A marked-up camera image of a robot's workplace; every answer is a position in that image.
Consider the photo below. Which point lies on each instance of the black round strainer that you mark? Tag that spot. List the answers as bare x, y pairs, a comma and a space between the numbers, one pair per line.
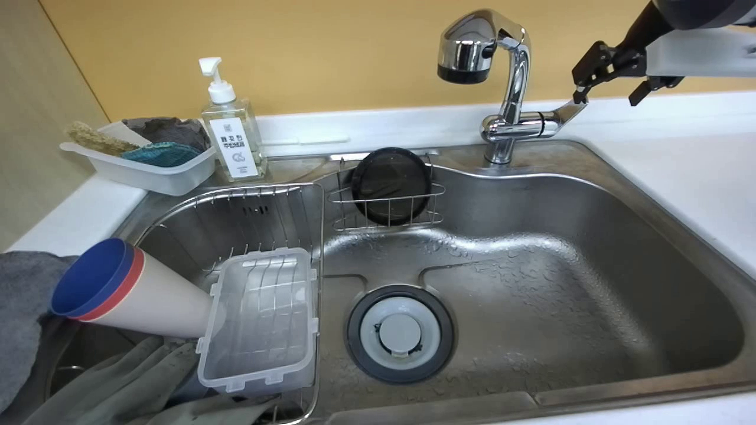
390, 186

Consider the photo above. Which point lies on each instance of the white plastic tray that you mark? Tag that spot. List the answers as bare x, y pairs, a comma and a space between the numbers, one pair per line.
157, 178

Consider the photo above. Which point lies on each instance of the grey drain cover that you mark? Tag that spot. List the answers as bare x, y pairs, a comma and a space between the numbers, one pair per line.
400, 334

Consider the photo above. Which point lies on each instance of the teal sponge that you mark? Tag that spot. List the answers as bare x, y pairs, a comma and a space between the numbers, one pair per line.
163, 154

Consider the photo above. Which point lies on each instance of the olive-grey cloth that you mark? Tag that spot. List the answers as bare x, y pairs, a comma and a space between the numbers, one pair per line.
119, 386

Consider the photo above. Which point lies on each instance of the clear soap pump bottle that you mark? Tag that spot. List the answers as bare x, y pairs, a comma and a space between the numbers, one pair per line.
230, 125

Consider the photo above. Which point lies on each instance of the clear plastic container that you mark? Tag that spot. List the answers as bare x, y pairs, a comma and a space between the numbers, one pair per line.
262, 321

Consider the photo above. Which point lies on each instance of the beige scrub brush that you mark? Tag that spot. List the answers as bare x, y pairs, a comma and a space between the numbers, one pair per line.
102, 137

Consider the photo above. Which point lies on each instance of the white cup blue red rim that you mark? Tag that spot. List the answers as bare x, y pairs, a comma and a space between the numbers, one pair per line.
150, 304

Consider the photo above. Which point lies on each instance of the stainless steel sink basin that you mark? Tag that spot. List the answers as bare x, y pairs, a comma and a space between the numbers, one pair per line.
552, 284

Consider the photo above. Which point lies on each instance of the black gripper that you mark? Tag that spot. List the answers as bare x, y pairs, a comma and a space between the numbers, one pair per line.
711, 12

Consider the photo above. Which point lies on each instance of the silver wrist camera bar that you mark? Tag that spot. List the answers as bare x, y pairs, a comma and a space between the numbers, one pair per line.
701, 52

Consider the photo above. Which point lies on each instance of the blue-grey cloth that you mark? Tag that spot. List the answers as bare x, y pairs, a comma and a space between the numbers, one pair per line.
24, 315

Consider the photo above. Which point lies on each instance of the chrome faucet with spout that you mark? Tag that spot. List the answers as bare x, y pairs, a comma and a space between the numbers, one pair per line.
512, 86

